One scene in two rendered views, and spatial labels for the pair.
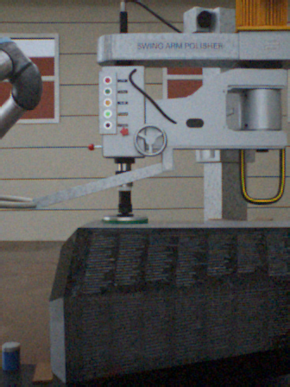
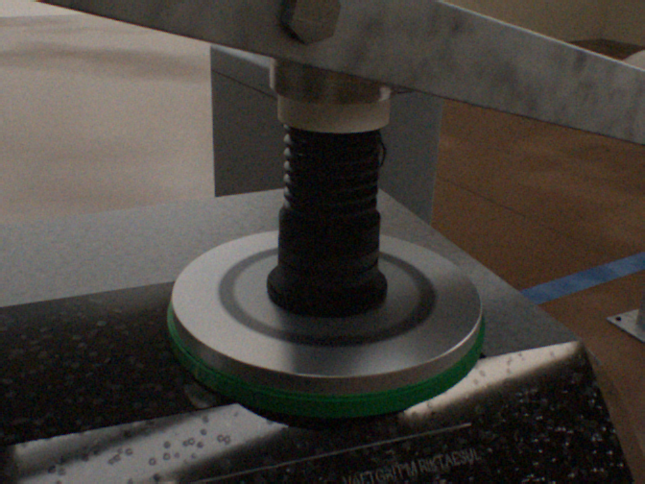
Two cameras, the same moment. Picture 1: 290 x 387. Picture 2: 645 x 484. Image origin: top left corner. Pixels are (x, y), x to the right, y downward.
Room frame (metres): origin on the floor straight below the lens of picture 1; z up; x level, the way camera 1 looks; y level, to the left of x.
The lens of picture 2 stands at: (2.91, -0.13, 1.13)
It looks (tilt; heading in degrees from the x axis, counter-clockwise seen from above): 24 degrees down; 149
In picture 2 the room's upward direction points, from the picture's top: 2 degrees clockwise
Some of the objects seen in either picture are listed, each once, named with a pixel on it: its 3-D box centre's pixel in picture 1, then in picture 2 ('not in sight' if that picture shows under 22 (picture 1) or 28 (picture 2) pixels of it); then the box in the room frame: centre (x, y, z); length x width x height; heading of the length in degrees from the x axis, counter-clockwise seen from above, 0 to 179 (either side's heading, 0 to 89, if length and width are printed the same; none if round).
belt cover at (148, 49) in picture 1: (197, 54); not in sight; (2.53, -0.25, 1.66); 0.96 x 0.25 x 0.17; 90
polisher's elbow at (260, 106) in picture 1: (261, 111); not in sight; (2.53, -0.56, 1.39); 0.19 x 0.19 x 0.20
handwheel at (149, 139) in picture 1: (150, 140); not in sight; (2.41, -0.02, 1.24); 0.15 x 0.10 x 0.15; 90
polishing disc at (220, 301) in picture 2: (125, 217); (326, 295); (2.52, 0.10, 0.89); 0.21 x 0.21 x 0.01
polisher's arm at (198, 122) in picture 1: (207, 119); not in sight; (2.51, -0.29, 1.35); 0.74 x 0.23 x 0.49; 90
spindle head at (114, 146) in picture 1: (141, 116); not in sight; (2.52, 0.02, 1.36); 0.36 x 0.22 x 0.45; 90
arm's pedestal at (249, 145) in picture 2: not in sight; (319, 224); (1.47, 0.71, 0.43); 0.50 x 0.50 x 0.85; 2
